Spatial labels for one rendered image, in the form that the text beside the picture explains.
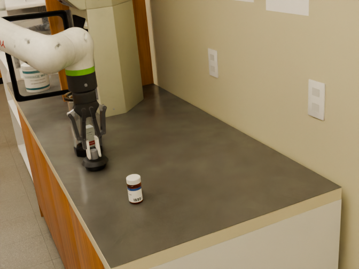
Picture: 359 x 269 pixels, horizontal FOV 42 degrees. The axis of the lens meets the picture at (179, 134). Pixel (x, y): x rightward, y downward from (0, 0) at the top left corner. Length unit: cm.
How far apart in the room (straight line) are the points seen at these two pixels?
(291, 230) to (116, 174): 59
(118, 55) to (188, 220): 101
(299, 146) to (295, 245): 35
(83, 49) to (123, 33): 68
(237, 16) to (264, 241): 83
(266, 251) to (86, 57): 78
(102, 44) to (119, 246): 106
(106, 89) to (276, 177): 93
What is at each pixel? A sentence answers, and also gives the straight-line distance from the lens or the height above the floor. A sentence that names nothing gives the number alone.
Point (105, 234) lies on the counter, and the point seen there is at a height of 94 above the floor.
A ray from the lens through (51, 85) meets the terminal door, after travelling 237.
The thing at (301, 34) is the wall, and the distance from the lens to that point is 149.
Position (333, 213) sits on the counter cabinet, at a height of 86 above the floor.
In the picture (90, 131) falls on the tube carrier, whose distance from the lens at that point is 171.
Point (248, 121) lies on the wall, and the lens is 183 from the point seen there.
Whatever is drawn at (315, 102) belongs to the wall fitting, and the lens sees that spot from 148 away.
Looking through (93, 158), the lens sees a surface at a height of 98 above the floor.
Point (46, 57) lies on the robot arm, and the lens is 137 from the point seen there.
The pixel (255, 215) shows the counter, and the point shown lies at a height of 94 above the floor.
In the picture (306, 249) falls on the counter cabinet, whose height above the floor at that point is 77.
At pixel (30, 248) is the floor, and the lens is 307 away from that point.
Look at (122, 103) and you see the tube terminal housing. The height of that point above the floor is 99.
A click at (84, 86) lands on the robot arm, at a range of 150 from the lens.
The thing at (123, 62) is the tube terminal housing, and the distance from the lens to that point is 212.
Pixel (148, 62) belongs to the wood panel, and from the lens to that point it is 254.
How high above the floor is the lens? 162
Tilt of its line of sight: 22 degrees down
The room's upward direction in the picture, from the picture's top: 5 degrees counter-clockwise
